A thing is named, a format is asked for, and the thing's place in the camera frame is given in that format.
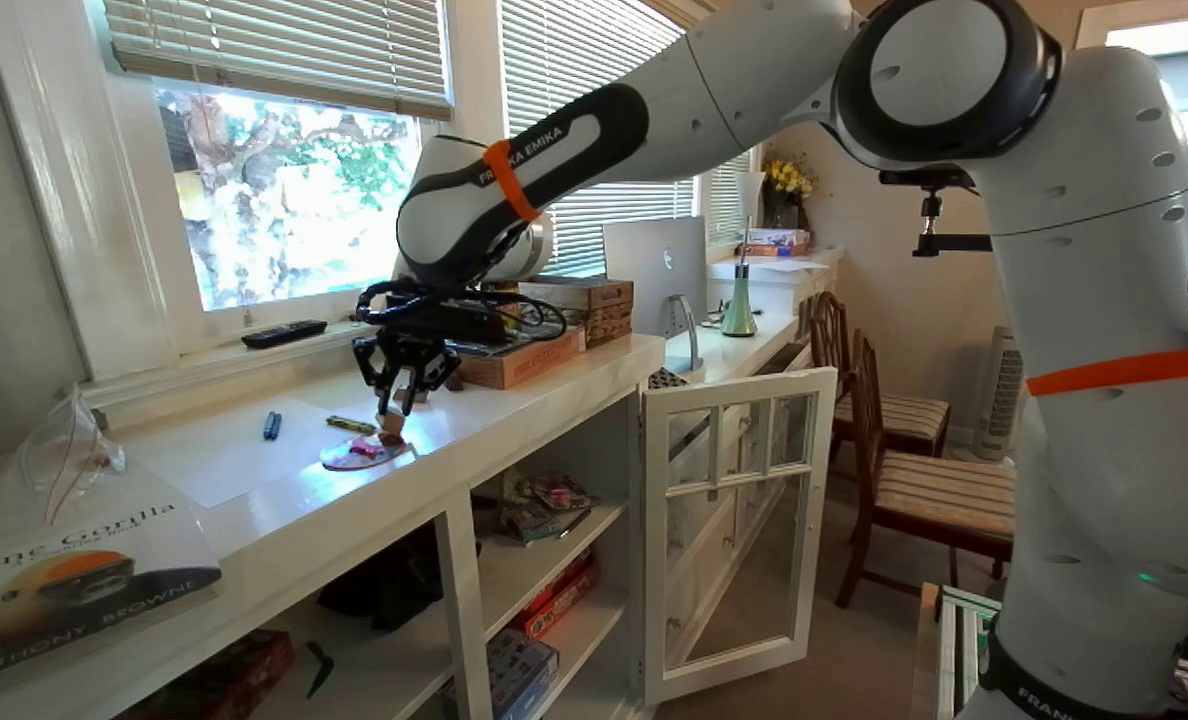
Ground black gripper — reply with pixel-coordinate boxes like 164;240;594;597
352;279;508;447

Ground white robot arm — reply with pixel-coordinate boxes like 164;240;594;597
376;0;1188;720

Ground brown Unsolved game box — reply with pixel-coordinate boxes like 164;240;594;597
456;330;586;389

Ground yellow-green crayon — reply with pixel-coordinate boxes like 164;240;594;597
324;418;376;435

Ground round carrot picture disc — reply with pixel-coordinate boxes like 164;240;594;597
320;435;406;473

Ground blue crayon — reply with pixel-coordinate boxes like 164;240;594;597
261;414;286;442

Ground black remote control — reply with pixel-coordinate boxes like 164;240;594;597
242;320;330;351

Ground small wooden crate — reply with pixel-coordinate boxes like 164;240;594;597
586;279;632;346

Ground silver computer monitor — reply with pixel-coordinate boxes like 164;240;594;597
605;215;708;377

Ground window blinds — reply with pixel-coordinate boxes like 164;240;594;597
106;0;454;121

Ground green bottle on counter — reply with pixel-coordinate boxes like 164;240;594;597
720;262;755;339

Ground white glass cabinet door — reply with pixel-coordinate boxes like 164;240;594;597
640;369;835;708

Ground clear plastic bag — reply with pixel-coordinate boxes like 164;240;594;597
7;389;123;522

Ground picture book on counter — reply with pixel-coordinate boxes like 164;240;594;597
0;499;220;671

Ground wooden chair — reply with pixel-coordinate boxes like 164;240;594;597
835;332;1018;607

